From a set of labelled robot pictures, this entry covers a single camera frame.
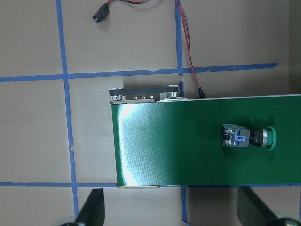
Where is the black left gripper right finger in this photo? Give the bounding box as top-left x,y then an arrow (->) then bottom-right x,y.
237,186 -> 282,226

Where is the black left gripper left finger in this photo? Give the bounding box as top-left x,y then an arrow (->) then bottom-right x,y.
75,188 -> 105,226

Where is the green push button switch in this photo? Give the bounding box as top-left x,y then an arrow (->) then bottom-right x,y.
222,124 -> 277,151

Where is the green conveyor belt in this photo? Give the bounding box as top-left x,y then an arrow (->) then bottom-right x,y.
109,85 -> 301,188

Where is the red black power cable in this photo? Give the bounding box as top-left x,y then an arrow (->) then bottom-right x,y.
92,0 -> 207,98

